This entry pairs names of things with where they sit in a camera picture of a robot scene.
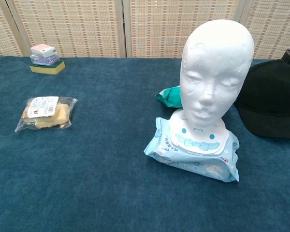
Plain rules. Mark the black baseball cap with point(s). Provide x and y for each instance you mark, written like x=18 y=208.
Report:
x=268 y=96

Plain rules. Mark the white foam mannequin head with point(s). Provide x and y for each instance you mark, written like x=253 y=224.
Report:
x=215 y=72

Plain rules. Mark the green plastic bag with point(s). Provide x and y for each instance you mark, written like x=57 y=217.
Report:
x=169 y=96

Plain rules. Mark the dark blue table cloth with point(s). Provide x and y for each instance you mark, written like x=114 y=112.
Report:
x=99 y=169

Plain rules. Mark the light blue wet wipes pack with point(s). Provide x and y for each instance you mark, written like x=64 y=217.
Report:
x=195 y=166

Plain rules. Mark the bamboo folding screen panel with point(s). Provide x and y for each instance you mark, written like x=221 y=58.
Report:
x=0 y=31
x=164 y=24
x=67 y=26
x=275 y=24

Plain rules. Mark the clear bag of biscuits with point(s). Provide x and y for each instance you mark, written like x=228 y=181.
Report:
x=46 y=113

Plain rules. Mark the pink white small box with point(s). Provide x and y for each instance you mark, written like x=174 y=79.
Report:
x=42 y=50

